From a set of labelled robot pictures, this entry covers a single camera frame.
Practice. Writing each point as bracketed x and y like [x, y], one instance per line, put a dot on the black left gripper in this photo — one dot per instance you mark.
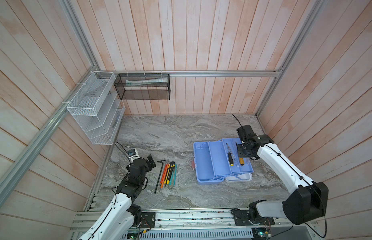
[149, 167]

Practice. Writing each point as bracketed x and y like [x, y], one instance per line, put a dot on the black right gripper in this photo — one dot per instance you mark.
[239, 152]

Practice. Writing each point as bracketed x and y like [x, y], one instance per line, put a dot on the black handle screwdriver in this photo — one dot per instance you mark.
[230, 156]

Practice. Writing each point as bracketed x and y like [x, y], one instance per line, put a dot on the blue tool box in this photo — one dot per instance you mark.
[212, 163]

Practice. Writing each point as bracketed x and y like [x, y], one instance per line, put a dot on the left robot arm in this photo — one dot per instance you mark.
[120, 201]

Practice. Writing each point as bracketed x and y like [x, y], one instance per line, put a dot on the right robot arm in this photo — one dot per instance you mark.
[307, 200]

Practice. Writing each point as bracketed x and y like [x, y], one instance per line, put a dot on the black hex key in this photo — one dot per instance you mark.
[163, 163]

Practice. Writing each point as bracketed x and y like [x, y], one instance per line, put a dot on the red screwdriver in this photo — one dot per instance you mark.
[161, 179]

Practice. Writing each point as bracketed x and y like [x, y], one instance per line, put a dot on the orange screwdriver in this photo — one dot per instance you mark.
[165, 174]

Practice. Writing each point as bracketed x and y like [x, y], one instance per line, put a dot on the yellow black utility knife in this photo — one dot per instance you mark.
[170, 169]

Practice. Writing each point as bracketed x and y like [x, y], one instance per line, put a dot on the teal utility knife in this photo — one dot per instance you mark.
[173, 178]

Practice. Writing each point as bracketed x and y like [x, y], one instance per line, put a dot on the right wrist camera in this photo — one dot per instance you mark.
[245, 133]

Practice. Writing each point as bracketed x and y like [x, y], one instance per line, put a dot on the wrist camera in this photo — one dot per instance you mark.
[132, 154]
[245, 133]

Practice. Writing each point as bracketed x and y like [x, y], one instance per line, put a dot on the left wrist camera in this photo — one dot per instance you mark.
[132, 154]

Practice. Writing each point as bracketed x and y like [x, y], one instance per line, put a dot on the white wire mesh shelf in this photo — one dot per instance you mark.
[96, 109]

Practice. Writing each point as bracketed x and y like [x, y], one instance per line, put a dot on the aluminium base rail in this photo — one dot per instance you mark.
[188, 224]

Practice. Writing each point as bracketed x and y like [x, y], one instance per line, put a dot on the black wire mesh basket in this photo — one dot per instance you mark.
[146, 87]

